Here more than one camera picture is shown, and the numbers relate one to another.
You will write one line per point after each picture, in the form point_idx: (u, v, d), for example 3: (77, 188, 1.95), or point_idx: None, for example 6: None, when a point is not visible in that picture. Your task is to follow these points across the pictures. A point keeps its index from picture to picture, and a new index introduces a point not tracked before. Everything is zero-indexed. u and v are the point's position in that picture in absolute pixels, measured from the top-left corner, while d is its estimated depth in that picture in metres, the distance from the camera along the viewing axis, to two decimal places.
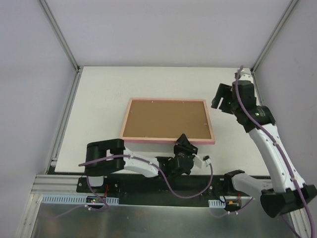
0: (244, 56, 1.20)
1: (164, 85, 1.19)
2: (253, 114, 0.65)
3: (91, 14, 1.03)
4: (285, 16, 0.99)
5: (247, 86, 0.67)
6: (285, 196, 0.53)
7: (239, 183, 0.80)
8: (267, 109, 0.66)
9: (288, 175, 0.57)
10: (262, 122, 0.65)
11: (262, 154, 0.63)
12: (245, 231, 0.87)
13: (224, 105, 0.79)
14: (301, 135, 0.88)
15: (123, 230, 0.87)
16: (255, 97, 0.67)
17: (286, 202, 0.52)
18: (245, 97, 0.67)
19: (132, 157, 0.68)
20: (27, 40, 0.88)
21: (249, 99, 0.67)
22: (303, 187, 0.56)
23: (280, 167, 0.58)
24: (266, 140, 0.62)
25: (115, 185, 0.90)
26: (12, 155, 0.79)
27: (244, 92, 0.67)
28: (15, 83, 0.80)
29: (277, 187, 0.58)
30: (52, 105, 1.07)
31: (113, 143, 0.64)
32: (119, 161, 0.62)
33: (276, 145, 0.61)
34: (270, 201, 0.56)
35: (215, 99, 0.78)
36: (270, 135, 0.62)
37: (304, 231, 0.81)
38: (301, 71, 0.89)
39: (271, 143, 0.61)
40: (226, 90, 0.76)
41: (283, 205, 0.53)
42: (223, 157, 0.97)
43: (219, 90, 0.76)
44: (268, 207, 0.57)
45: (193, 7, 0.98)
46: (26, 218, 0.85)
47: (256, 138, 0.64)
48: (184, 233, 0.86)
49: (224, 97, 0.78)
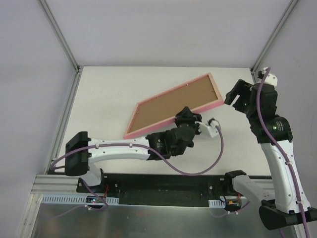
0: (244, 56, 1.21)
1: (164, 85, 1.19)
2: (270, 126, 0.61)
3: (91, 14, 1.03)
4: (285, 16, 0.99)
5: (271, 93, 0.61)
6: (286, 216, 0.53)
7: (238, 184, 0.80)
8: (286, 122, 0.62)
9: (294, 198, 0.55)
10: (277, 136, 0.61)
11: (271, 169, 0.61)
12: (245, 231, 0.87)
13: (237, 103, 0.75)
14: (301, 135, 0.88)
15: (123, 231, 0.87)
16: (275, 106, 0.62)
17: (287, 223, 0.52)
18: (264, 105, 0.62)
19: (98, 147, 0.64)
20: (27, 39, 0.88)
21: (269, 108, 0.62)
22: (307, 212, 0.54)
23: (288, 187, 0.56)
24: (279, 156, 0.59)
25: (115, 185, 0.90)
26: (12, 154, 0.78)
27: (266, 101, 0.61)
28: (15, 82, 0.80)
29: (280, 206, 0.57)
30: (52, 104, 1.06)
31: (75, 139, 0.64)
32: (83, 153, 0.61)
33: (288, 165, 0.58)
34: (270, 214, 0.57)
35: (230, 96, 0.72)
36: (284, 153, 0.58)
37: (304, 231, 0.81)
38: (302, 70, 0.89)
39: (283, 161, 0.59)
40: (244, 89, 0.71)
41: (283, 224, 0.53)
42: (223, 157, 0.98)
43: (236, 87, 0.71)
44: (267, 219, 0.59)
45: (193, 7, 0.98)
46: (26, 218, 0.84)
47: (268, 152, 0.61)
48: (184, 233, 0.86)
49: (240, 95, 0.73)
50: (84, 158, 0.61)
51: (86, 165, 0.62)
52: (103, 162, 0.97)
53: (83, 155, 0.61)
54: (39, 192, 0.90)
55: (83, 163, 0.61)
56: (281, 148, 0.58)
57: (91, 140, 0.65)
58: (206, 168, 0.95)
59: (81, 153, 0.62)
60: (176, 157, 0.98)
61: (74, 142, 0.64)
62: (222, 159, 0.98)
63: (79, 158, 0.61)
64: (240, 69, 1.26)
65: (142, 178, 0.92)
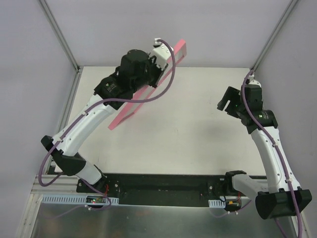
0: (244, 56, 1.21)
1: (163, 86, 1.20)
2: (256, 116, 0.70)
3: (91, 15, 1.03)
4: (284, 18, 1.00)
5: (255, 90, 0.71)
6: (276, 195, 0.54)
7: (238, 182, 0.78)
8: (271, 114, 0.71)
9: (283, 177, 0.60)
10: (264, 124, 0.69)
11: (261, 154, 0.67)
12: (245, 231, 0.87)
13: (230, 107, 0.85)
14: (301, 135, 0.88)
15: (123, 231, 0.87)
16: (261, 101, 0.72)
17: (277, 202, 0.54)
18: (251, 99, 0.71)
19: (63, 139, 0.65)
20: (28, 40, 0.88)
21: (256, 102, 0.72)
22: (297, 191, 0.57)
23: (276, 167, 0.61)
24: (266, 140, 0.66)
25: (115, 185, 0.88)
26: (12, 154, 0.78)
27: (252, 95, 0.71)
28: (15, 83, 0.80)
29: (271, 187, 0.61)
30: (52, 105, 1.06)
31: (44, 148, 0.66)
32: (56, 153, 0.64)
33: (275, 147, 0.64)
34: (263, 201, 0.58)
35: (222, 101, 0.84)
36: (270, 137, 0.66)
37: (304, 231, 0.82)
38: (302, 71, 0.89)
39: (270, 144, 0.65)
40: (234, 93, 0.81)
41: (274, 205, 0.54)
42: (223, 156, 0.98)
43: (228, 92, 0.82)
44: (261, 207, 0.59)
45: (193, 7, 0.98)
46: (26, 218, 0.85)
47: (257, 139, 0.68)
48: (184, 233, 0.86)
49: (231, 100, 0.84)
50: (58, 157, 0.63)
51: (67, 157, 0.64)
52: (104, 162, 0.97)
53: (57, 155, 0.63)
54: (39, 192, 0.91)
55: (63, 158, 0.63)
56: (267, 132, 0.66)
57: (53, 138, 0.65)
58: (206, 168, 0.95)
59: (54, 154, 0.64)
60: (175, 156, 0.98)
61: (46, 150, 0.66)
62: (222, 159, 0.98)
63: (56, 159, 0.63)
64: (240, 69, 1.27)
65: (142, 178, 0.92)
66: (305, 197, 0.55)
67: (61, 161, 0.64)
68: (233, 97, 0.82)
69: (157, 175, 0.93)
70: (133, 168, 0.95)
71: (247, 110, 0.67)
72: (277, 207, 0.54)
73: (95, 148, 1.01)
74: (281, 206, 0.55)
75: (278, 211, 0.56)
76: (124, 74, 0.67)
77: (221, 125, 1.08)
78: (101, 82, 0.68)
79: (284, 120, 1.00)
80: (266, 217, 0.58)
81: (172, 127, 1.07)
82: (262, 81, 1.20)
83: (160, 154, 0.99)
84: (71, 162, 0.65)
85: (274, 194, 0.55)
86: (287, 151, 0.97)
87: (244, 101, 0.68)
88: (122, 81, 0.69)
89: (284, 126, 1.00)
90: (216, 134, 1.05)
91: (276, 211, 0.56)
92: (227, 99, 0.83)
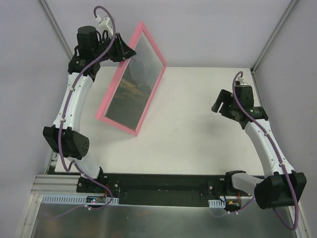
0: (244, 56, 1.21)
1: (163, 86, 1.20)
2: (247, 111, 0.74)
3: (91, 15, 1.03)
4: (284, 17, 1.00)
5: (246, 89, 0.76)
6: (272, 178, 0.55)
7: (237, 179, 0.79)
8: (261, 109, 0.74)
9: (277, 162, 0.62)
10: (256, 117, 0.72)
11: (255, 144, 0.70)
12: (245, 231, 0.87)
13: (224, 109, 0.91)
14: (302, 135, 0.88)
15: (123, 231, 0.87)
16: (252, 99, 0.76)
17: (273, 185, 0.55)
18: (242, 98, 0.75)
19: (64, 117, 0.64)
20: (28, 40, 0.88)
21: (247, 100, 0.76)
22: (292, 175, 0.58)
23: (269, 152, 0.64)
24: (258, 130, 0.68)
25: (115, 185, 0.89)
26: (12, 154, 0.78)
27: (242, 93, 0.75)
28: (14, 83, 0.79)
29: (267, 172, 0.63)
30: (52, 105, 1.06)
31: (49, 141, 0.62)
32: (65, 134, 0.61)
33: (267, 136, 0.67)
34: (261, 189, 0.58)
35: (216, 104, 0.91)
36: (261, 127, 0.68)
37: (304, 231, 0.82)
38: (302, 71, 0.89)
39: (262, 134, 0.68)
40: (227, 96, 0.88)
41: (270, 189, 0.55)
42: (222, 156, 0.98)
43: (220, 95, 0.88)
44: (260, 197, 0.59)
45: (194, 7, 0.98)
46: (26, 218, 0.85)
47: (251, 131, 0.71)
48: (184, 233, 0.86)
49: (224, 102, 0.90)
50: (69, 136, 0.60)
51: (77, 133, 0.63)
52: (104, 162, 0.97)
53: (66, 132, 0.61)
54: (39, 192, 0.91)
55: (74, 133, 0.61)
56: (258, 123, 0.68)
57: (54, 124, 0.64)
58: (206, 169, 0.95)
59: (64, 135, 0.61)
60: (175, 156, 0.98)
61: (52, 143, 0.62)
62: (222, 158, 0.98)
63: (67, 139, 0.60)
64: (240, 69, 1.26)
65: (142, 178, 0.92)
66: (300, 180, 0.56)
67: (72, 133, 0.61)
68: (225, 99, 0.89)
69: (156, 175, 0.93)
70: (133, 168, 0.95)
71: (239, 107, 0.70)
72: (273, 190, 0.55)
73: (94, 147, 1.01)
74: (277, 191, 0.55)
75: (276, 197, 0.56)
76: (85, 49, 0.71)
77: (221, 125, 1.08)
78: (70, 63, 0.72)
79: (284, 120, 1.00)
80: (264, 208, 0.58)
81: (171, 127, 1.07)
82: (262, 81, 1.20)
83: (160, 154, 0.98)
84: (81, 139, 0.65)
85: (269, 177, 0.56)
86: (287, 151, 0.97)
87: (236, 99, 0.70)
88: (85, 56, 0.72)
89: (284, 126, 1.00)
90: (215, 134, 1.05)
91: (273, 198, 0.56)
92: (220, 101, 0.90)
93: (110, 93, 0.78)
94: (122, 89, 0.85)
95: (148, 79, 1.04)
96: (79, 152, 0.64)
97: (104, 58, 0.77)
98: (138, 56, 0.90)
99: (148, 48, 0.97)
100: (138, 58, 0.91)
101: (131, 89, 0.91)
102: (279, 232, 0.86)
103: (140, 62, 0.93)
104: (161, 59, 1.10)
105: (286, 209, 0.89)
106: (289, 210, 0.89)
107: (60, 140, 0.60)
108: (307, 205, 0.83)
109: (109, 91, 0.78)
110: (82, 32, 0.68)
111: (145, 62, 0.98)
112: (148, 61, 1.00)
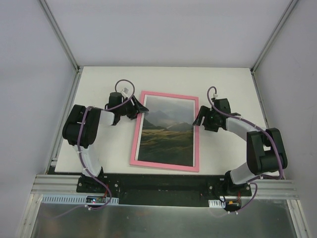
0: (244, 57, 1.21)
1: (163, 86, 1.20)
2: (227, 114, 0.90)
3: (91, 15, 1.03)
4: (284, 17, 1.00)
5: (223, 100, 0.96)
6: (251, 134, 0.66)
7: (237, 175, 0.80)
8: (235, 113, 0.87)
9: (252, 127, 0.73)
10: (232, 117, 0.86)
11: (237, 130, 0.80)
12: (246, 231, 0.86)
13: (206, 122, 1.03)
14: (301, 134, 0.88)
15: (123, 231, 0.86)
16: (229, 107, 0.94)
17: (251, 136, 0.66)
18: (221, 107, 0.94)
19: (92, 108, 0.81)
20: (28, 40, 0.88)
21: (225, 109, 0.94)
22: (269, 131, 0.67)
23: (245, 125, 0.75)
24: (235, 120, 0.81)
25: (115, 185, 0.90)
26: (12, 153, 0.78)
27: (221, 104, 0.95)
28: (13, 82, 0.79)
29: None
30: (53, 105, 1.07)
31: (74, 111, 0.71)
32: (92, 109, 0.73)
33: (241, 119, 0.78)
34: (249, 151, 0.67)
35: (198, 119, 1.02)
36: (235, 117, 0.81)
37: (304, 231, 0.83)
38: (302, 71, 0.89)
39: (238, 120, 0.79)
40: (206, 110, 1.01)
41: (252, 144, 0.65)
42: (224, 158, 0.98)
43: (201, 110, 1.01)
44: (250, 163, 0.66)
45: (193, 7, 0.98)
46: (26, 218, 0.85)
47: (231, 124, 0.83)
48: (184, 233, 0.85)
49: (205, 116, 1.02)
50: (95, 111, 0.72)
51: (98, 118, 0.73)
52: (104, 161, 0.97)
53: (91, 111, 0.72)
54: (39, 192, 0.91)
55: (98, 117, 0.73)
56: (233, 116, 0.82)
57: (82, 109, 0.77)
58: (206, 168, 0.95)
59: (89, 113, 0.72)
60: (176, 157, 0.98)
61: (75, 115, 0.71)
62: (224, 158, 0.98)
63: (92, 113, 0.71)
64: (241, 69, 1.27)
65: (142, 178, 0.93)
66: (275, 132, 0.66)
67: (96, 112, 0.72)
68: (206, 113, 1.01)
69: (157, 175, 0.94)
70: (134, 169, 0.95)
71: (219, 111, 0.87)
72: (254, 142, 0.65)
73: (98, 150, 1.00)
74: (259, 146, 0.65)
75: (261, 151, 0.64)
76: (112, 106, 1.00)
77: None
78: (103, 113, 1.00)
79: (284, 119, 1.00)
80: (257, 172, 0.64)
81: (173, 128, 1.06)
82: (262, 81, 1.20)
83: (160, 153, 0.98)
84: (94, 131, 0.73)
85: (247, 134, 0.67)
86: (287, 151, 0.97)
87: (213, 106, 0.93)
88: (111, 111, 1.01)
89: (284, 126, 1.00)
90: (216, 134, 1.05)
91: (259, 153, 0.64)
92: (202, 115, 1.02)
93: (135, 145, 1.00)
94: (146, 137, 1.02)
95: (176, 111, 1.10)
96: (89, 134, 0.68)
97: (124, 113, 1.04)
98: (152, 109, 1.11)
99: (161, 99, 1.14)
100: (154, 112, 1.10)
101: (159, 134, 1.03)
102: (280, 232, 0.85)
103: (157, 111, 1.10)
104: (186, 98, 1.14)
105: (286, 209, 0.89)
106: (289, 210, 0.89)
107: (86, 113, 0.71)
108: (308, 206, 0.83)
109: (134, 141, 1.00)
110: (112, 93, 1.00)
111: (168, 108, 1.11)
112: (171, 105, 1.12)
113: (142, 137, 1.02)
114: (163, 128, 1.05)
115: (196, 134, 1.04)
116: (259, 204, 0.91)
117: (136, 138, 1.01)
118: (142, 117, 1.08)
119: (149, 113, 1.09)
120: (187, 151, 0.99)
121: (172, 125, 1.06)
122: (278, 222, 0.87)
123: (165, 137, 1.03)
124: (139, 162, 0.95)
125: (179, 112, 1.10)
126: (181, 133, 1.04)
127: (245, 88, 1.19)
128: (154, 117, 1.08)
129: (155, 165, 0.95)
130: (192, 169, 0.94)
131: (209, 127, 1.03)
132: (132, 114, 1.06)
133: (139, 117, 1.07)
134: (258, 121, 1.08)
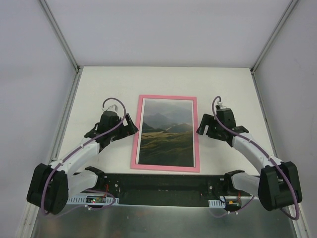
0: (244, 57, 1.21)
1: (163, 86, 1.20)
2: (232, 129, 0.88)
3: (91, 15, 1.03)
4: (284, 17, 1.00)
5: (227, 112, 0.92)
6: (267, 172, 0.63)
7: (239, 182, 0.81)
8: (241, 127, 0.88)
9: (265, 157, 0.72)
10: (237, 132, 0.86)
11: (245, 151, 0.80)
12: (245, 231, 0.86)
13: (211, 132, 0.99)
14: (301, 136, 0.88)
15: (123, 231, 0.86)
16: (233, 119, 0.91)
17: (267, 175, 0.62)
18: (226, 120, 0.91)
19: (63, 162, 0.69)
20: (27, 40, 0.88)
21: (230, 121, 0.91)
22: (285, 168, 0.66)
23: (256, 150, 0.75)
24: (242, 140, 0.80)
25: (115, 185, 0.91)
26: (11, 154, 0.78)
27: (225, 116, 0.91)
28: (14, 83, 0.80)
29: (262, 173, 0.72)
30: (53, 105, 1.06)
31: (36, 175, 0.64)
32: (59, 172, 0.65)
33: (251, 142, 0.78)
34: (263, 189, 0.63)
35: (201, 128, 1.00)
36: (244, 137, 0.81)
37: (304, 231, 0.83)
38: (302, 71, 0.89)
39: (247, 142, 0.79)
40: (210, 119, 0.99)
41: (267, 184, 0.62)
42: (223, 159, 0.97)
43: (204, 119, 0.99)
44: (264, 200, 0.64)
45: (193, 7, 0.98)
46: (26, 218, 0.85)
47: (239, 145, 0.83)
48: (184, 233, 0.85)
49: (209, 124, 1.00)
50: (60, 177, 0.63)
51: (65, 181, 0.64)
52: (104, 163, 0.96)
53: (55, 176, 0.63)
54: None
55: (65, 180, 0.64)
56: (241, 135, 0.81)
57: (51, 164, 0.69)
58: (207, 168, 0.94)
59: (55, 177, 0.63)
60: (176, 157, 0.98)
61: (38, 179, 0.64)
62: (223, 158, 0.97)
63: (56, 180, 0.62)
64: (241, 69, 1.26)
65: (143, 178, 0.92)
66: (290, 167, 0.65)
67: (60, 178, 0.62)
68: (209, 121, 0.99)
69: (157, 175, 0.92)
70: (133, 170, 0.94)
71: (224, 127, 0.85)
72: (270, 180, 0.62)
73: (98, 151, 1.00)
74: (274, 185, 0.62)
75: (277, 190, 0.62)
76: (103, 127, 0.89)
77: None
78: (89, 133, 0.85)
79: (285, 121, 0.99)
80: (270, 209, 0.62)
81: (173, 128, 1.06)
82: (262, 81, 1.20)
83: (160, 154, 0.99)
84: (65, 194, 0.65)
85: (263, 171, 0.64)
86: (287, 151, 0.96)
87: (217, 119, 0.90)
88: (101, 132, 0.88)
89: (284, 127, 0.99)
90: None
91: (274, 191, 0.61)
92: (205, 124, 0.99)
93: (135, 148, 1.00)
94: (146, 139, 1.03)
95: (175, 113, 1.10)
96: (54, 205, 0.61)
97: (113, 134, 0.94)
98: (150, 113, 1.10)
99: (161, 101, 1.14)
100: (151, 115, 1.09)
101: (158, 136, 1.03)
102: (279, 232, 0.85)
103: (156, 114, 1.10)
104: (184, 98, 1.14)
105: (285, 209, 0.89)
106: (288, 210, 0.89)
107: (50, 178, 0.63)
108: (308, 206, 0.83)
109: (134, 145, 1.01)
110: (107, 113, 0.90)
111: (167, 109, 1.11)
112: (170, 107, 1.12)
113: (142, 140, 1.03)
114: (162, 131, 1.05)
115: (195, 145, 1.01)
116: (258, 204, 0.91)
117: (136, 140, 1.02)
118: (141, 119, 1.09)
119: (148, 114, 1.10)
120: (187, 152, 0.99)
121: (171, 126, 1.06)
122: (278, 222, 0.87)
123: (165, 138, 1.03)
124: (142, 166, 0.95)
125: (178, 113, 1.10)
126: (181, 134, 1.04)
127: (245, 88, 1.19)
128: (152, 120, 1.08)
129: (154, 168, 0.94)
130: (194, 170, 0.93)
131: (214, 136, 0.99)
132: (125, 132, 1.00)
133: (139, 117, 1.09)
134: (258, 121, 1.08)
